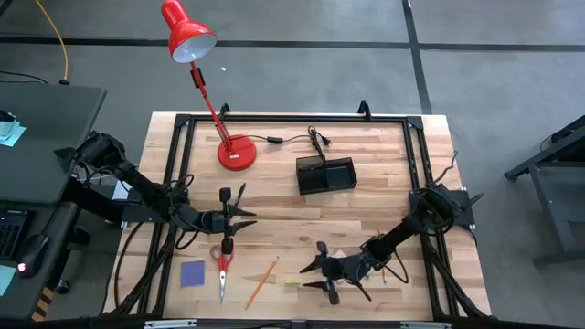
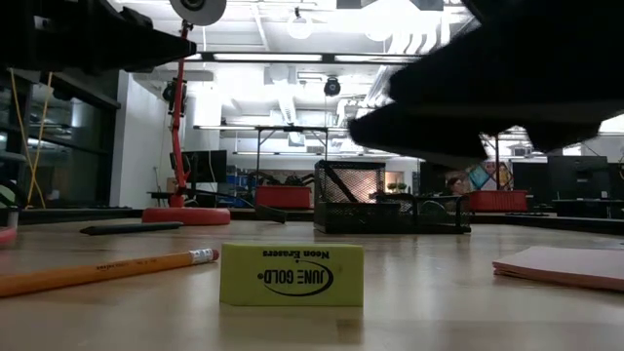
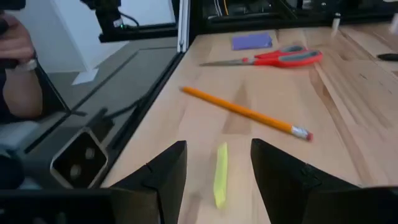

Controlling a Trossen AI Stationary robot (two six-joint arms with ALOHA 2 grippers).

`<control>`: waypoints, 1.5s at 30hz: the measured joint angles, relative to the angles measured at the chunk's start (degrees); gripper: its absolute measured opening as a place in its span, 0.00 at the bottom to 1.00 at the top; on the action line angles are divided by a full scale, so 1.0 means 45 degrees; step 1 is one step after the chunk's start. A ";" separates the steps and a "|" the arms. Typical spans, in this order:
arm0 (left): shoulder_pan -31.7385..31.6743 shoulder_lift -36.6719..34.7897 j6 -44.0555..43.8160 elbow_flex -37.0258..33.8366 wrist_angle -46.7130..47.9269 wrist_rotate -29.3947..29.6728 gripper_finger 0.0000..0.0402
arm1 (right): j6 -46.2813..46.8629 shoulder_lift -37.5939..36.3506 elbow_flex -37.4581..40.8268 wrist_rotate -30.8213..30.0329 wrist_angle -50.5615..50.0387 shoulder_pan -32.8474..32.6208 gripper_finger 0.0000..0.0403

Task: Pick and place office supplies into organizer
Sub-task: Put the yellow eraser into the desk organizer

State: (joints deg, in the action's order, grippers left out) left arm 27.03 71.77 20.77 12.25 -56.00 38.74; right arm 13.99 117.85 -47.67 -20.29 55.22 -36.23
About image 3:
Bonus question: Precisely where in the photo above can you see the black camera cable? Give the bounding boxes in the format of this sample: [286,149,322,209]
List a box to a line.
[105,96,147,121]

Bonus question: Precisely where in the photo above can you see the purple sticky note pad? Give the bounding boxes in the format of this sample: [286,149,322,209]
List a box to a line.
[231,32,274,51]

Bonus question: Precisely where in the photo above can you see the black equipment stand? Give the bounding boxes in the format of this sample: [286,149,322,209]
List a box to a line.
[80,0,178,43]

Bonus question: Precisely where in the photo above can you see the black pen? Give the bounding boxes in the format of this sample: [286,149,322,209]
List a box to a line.
[376,53,398,62]

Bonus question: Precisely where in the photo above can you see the silver aluminium extrusion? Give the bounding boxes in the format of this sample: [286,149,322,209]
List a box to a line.
[177,0,191,53]

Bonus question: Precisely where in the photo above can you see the yellow pencil with eraser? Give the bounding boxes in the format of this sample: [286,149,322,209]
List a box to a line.
[179,86,314,142]

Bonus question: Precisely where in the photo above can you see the yellow-green rubber eraser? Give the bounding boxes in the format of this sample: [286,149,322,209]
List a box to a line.
[213,142,229,209]

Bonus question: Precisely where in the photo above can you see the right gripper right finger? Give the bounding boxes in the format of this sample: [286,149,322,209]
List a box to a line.
[250,138,361,224]

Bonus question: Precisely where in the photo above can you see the white box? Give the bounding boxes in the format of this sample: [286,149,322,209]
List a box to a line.
[49,0,128,85]

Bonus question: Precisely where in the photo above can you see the person's wristwatch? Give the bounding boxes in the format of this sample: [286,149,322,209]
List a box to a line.
[14,58,39,75]

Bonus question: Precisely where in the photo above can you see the red handled scissors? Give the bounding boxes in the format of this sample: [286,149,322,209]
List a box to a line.
[199,45,323,68]

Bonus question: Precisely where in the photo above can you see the person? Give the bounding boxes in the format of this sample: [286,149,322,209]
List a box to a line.
[0,70,44,190]

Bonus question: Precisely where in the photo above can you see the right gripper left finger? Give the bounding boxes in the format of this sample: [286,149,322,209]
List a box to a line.
[110,140,188,224]

